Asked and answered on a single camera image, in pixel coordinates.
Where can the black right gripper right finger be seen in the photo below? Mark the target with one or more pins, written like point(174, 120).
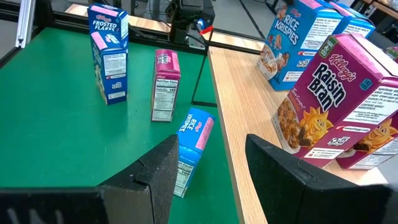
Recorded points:
point(295, 199)

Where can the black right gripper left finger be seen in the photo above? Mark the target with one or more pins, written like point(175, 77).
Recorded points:
point(140, 193)

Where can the blue Rice Krispies cereal box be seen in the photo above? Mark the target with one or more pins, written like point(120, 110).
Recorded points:
point(194, 130)
point(289, 34)
point(354, 25)

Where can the magenta Raisin Bran cereal box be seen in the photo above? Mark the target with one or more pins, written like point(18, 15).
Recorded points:
point(329, 87)
point(373, 138)
point(164, 93)

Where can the blue Frosted Flakes cereal box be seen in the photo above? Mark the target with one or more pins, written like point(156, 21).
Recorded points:
point(113, 77)
point(105, 23)

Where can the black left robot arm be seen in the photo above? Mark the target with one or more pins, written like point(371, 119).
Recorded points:
point(186, 18)

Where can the wooden tray board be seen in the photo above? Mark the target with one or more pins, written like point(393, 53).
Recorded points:
point(248, 124)

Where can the green table mat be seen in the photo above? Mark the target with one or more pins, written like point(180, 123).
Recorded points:
point(62, 124)

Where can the silver aluminium profile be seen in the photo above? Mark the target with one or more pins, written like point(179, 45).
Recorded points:
point(26, 21)

